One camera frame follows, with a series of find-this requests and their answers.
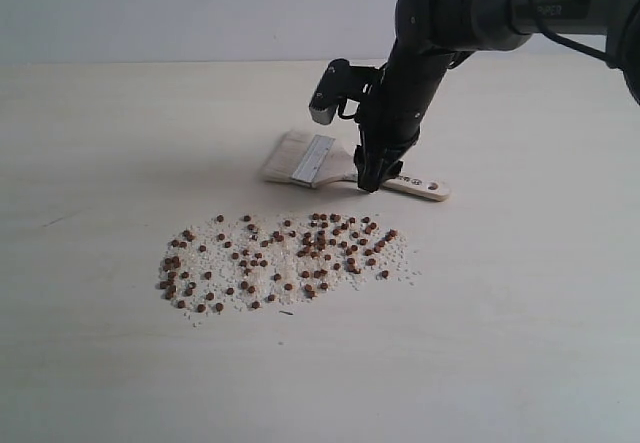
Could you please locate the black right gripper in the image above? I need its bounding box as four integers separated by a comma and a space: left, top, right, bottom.
354, 42, 453, 193

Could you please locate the wooden paint brush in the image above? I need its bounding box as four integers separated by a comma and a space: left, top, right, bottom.
260, 130, 451, 202

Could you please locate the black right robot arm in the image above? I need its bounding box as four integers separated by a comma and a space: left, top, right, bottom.
354, 0, 639, 193

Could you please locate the pile of beans and rice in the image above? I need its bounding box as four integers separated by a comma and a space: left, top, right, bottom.
154, 212, 421, 326

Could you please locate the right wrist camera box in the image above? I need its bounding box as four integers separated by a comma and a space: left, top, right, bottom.
308, 58, 382, 126

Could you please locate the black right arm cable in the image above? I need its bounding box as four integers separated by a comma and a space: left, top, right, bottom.
432, 0, 626, 69

